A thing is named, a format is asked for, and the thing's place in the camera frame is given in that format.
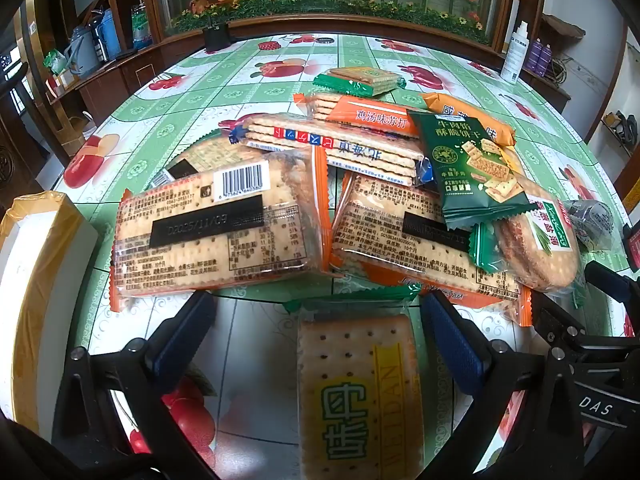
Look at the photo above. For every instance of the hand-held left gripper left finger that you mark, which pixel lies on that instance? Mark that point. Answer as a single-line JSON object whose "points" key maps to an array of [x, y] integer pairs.
{"points": [[180, 330]]}

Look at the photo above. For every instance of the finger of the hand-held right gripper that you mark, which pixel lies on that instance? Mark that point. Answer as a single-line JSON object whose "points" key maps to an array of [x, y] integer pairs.
{"points": [[555, 315], [607, 280]]}

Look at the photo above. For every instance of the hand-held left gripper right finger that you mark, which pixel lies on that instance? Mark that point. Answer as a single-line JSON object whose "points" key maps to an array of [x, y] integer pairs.
{"points": [[450, 345]]}

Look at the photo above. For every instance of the round cracker packet chive label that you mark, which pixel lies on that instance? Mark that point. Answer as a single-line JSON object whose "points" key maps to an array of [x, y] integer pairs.
{"points": [[535, 250]]}

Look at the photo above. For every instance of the orange-edged cracker packet with barcode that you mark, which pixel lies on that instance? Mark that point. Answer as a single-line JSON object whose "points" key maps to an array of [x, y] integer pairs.
{"points": [[210, 240]]}

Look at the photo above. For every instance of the green-edged square cracker packet yellow label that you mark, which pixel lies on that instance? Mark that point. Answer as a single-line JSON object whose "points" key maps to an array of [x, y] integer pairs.
{"points": [[360, 390]]}

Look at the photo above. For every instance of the orange-edged cracker packet black strip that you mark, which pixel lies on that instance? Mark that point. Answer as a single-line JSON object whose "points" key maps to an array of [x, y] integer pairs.
{"points": [[400, 240]]}

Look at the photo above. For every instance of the white foam box yellow tape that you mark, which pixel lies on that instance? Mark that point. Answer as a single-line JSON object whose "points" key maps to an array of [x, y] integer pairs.
{"points": [[30, 270]]}

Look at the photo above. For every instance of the dark green cracker packet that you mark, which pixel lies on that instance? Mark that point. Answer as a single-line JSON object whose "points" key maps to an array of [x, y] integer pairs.
{"points": [[470, 170]]}

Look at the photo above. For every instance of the round cracker packet black strip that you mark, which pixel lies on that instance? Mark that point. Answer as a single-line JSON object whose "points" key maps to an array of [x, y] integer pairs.
{"points": [[210, 155]]}

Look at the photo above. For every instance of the blue-edged long cracker packet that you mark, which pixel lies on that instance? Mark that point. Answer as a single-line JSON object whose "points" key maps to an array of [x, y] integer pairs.
{"points": [[330, 147]]}

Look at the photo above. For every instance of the solid orange cracker packet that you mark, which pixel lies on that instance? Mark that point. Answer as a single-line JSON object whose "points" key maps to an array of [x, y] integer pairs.
{"points": [[450, 102]]}

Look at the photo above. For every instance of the orange label soda cracker packet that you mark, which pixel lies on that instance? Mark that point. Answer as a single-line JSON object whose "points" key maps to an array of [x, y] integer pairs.
{"points": [[370, 115]]}

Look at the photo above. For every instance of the green-edged thin cracker packet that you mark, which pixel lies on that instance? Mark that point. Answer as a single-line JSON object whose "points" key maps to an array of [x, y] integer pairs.
{"points": [[360, 80]]}

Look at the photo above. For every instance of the purple bottle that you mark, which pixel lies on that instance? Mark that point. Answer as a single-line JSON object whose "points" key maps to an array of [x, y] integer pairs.
{"points": [[535, 55], [546, 60]]}

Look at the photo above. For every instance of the white spray bottle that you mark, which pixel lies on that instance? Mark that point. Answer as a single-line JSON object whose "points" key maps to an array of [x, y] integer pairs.
{"points": [[515, 55]]}

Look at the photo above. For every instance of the wooden side shelf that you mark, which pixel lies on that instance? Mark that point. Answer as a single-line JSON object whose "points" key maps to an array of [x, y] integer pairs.
{"points": [[555, 40]]}

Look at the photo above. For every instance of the brown wooden sideboard cabinet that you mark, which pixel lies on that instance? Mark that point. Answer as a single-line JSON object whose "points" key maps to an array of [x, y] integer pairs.
{"points": [[125, 75]]}

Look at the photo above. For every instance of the small black box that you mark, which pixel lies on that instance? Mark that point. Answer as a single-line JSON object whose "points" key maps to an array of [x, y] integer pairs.
{"points": [[217, 39]]}

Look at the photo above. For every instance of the grey thermos jug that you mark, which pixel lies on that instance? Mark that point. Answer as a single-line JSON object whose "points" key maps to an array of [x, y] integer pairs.
{"points": [[82, 47]]}

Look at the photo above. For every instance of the blue thermos flask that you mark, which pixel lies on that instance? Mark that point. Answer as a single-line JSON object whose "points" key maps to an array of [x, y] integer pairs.
{"points": [[109, 35]]}

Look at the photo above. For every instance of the green white plastic bag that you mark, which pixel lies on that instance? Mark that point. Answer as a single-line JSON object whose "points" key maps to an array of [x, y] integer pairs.
{"points": [[141, 27]]}

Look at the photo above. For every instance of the green fruit-print tablecloth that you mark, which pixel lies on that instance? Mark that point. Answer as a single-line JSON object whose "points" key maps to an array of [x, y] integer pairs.
{"points": [[350, 52]]}

